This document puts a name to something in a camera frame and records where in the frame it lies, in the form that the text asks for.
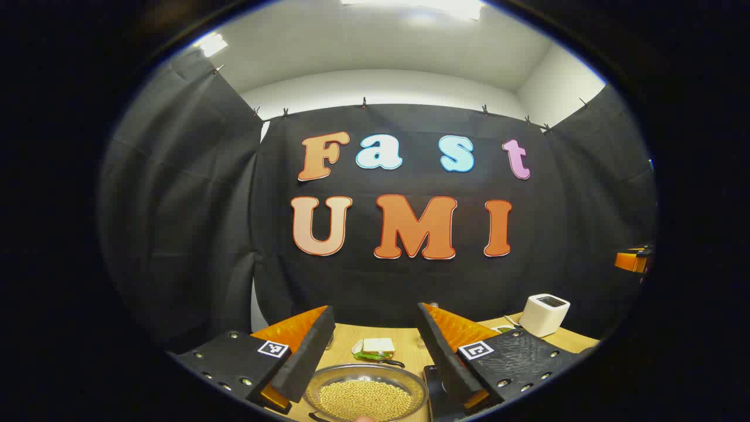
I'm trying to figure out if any sandwich with lettuce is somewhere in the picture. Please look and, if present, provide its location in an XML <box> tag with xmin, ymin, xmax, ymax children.
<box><xmin>359</xmin><ymin>338</ymin><xmax>397</xmax><ymax>360</ymax></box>

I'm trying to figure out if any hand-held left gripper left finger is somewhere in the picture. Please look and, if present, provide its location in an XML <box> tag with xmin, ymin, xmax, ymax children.
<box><xmin>167</xmin><ymin>305</ymin><xmax>336</xmax><ymax>415</ymax></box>

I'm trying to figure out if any white toaster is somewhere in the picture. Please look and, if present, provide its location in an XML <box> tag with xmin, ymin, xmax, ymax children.
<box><xmin>518</xmin><ymin>294</ymin><xmax>571</xmax><ymax>338</ymax></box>

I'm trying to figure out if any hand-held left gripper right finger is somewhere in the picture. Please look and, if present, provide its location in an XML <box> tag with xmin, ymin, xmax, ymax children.
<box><xmin>417</xmin><ymin>302</ymin><xmax>599</xmax><ymax>414</ymax></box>

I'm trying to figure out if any stainless steel pot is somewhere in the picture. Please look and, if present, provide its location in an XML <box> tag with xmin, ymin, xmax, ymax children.
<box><xmin>303</xmin><ymin>359</ymin><xmax>431</xmax><ymax>422</ymax></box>

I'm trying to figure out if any ceiling light panel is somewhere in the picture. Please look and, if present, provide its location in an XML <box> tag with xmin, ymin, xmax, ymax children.
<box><xmin>341</xmin><ymin>0</ymin><xmax>484</xmax><ymax>21</ymax></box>
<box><xmin>196</xmin><ymin>33</ymin><xmax>229</xmax><ymax>58</ymax></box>

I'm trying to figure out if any black backdrop cloth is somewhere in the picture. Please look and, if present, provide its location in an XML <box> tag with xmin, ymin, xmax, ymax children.
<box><xmin>98</xmin><ymin>50</ymin><xmax>657</xmax><ymax>352</ymax></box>

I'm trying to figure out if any pile of yellow soybeans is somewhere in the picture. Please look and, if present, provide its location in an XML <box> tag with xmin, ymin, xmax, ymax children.
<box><xmin>318</xmin><ymin>380</ymin><xmax>414</xmax><ymax>421</ymax></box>

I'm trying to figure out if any black induction cooktop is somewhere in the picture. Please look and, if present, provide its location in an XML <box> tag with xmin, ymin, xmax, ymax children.
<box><xmin>423</xmin><ymin>365</ymin><xmax>469</xmax><ymax>421</ymax></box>

